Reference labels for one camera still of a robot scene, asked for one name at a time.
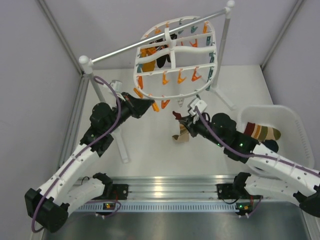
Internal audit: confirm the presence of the dark navy sock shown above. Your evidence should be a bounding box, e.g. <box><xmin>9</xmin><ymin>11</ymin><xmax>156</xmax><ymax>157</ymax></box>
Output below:
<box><xmin>262</xmin><ymin>140</ymin><xmax>279</xmax><ymax>153</ymax></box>

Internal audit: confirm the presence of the beige brown patterned sock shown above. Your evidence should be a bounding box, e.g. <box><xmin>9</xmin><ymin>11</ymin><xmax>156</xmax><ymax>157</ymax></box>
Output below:
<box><xmin>172</xmin><ymin>111</ymin><xmax>190</xmax><ymax>144</ymax></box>

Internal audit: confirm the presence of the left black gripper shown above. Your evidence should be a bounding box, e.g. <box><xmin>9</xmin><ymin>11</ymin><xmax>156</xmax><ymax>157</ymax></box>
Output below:
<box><xmin>105</xmin><ymin>91</ymin><xmax>153</xmax><ymax>134</ymax></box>

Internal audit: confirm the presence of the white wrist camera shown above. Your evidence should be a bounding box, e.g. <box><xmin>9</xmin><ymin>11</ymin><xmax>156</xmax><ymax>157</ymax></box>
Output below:
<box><xmin>187</xmin><ymin>97</ymin><xmax>208</xmax><ymax>116</ymax></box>
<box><xmin>110</xmin><ymin>79</ymin><xmax>123</xmax><ymax>92</ymax></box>

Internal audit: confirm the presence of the white drying rack stand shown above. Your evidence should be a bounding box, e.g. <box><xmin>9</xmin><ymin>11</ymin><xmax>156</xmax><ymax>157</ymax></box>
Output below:
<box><xmin>78</xmin><ymin>0</ymin><xmax>237</xmax><ymax>165</ymax></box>

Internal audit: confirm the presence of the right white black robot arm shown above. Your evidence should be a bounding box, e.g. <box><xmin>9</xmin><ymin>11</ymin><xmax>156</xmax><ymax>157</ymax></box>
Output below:
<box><xmin>175</xmin><ymin>113</ymin><xmax>320</xmax><ymax>217</ymax></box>

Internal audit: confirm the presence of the orange hanging sock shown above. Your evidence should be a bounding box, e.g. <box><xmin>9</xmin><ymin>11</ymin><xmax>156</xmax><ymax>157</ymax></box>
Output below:
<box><xmin>139</xmin><ymin>47</ymin><xmax>158</xmax><ymax>74</ymax></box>

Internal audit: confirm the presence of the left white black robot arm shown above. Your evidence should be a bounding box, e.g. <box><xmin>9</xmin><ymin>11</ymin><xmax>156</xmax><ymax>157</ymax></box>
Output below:
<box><xmin>24</xmin><ymin>92</ymin><xmax>154</xmax><ymax>233</ymax></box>

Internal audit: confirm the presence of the striped brown green sock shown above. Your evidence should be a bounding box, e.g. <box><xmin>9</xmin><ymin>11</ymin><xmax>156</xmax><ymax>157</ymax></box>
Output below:
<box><xmin>244</xmin><ymin>122</ymin><xmax>281</xmax><ymax>142</ymax></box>

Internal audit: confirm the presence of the black hanging sock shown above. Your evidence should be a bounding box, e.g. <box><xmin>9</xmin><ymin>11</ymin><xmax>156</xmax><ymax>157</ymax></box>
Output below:
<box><xmin>155</xmin><ymin>33</ymin><xmax>178</xmax><ymax>68</ymax></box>

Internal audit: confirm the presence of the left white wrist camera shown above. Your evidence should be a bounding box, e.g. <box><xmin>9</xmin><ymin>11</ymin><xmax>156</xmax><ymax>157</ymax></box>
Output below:
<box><xmin>110</xmin><ymin>79</ymin><xmax>123</xmax><ymax>92</ymax></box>

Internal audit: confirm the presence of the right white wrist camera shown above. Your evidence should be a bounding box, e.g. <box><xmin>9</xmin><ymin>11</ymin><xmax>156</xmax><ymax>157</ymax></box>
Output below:
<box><xmin>187</xmin><ymin>97</ymin><xmax>208</xmax><ymax>116</ymax></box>

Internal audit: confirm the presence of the white clip sock hanger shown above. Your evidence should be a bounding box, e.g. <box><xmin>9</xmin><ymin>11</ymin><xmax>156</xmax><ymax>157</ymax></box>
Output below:
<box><xmin>133</xmin><ymin>16</ymin><xmax>218</xmax><ymax>112</ymax></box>

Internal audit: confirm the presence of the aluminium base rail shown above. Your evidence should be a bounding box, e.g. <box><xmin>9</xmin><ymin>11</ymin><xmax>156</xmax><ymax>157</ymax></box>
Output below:
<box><xmin>69</xmin><ymin>175</ymin><xmax>311</xmax><ymax>213</ymax></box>

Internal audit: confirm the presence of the white plastic basket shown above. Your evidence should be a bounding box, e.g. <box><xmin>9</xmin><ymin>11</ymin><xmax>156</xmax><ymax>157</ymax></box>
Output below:
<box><xmin>236</xmin><ymin>105</ymin><xmax>315</xmax><ymax>169</ymax></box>

